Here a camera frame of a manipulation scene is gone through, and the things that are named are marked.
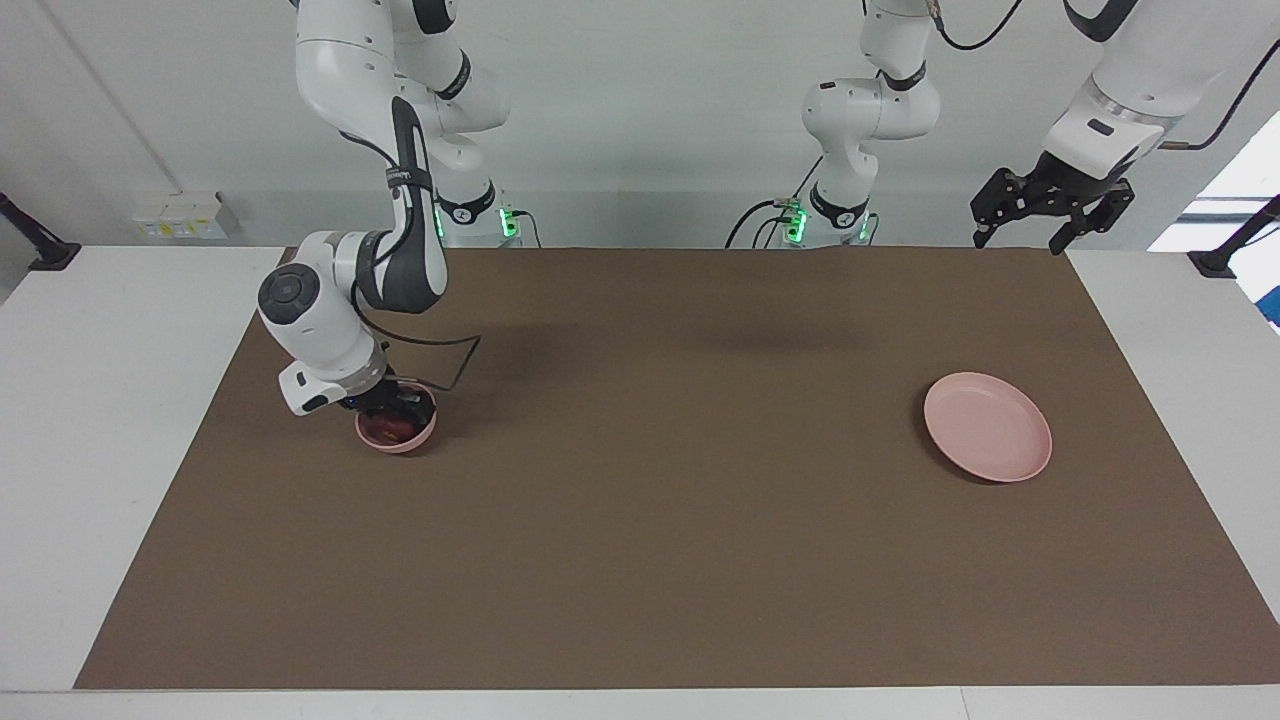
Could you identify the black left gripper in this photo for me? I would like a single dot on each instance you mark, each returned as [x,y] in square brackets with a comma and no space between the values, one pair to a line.
[1065,180]

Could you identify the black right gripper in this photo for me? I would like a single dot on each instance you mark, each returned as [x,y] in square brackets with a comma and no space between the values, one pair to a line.
[390,398]

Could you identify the dark red apple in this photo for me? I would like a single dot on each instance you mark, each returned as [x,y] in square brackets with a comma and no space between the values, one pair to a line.
[392,432]

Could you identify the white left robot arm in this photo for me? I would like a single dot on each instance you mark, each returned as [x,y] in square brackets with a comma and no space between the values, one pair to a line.
[860,115]

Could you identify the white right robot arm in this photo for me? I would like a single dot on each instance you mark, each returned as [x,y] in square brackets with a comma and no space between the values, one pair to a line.
[330,310]

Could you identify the pink bowl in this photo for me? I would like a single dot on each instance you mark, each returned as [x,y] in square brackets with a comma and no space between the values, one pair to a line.
[400,447]

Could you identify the pink plate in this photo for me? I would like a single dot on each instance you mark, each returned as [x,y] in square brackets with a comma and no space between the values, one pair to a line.
[988,428]

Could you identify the blue object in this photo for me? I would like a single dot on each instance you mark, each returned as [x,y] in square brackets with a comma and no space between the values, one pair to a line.
[1271,305]

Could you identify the brown table mat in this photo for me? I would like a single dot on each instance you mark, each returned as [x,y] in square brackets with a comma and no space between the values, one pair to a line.
[640,520]

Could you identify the black clamp mount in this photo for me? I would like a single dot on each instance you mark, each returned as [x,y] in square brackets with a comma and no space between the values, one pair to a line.
[1225,255]
[45,250]

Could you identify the white wall socket strip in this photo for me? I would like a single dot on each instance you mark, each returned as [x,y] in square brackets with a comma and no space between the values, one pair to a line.
[180,215]

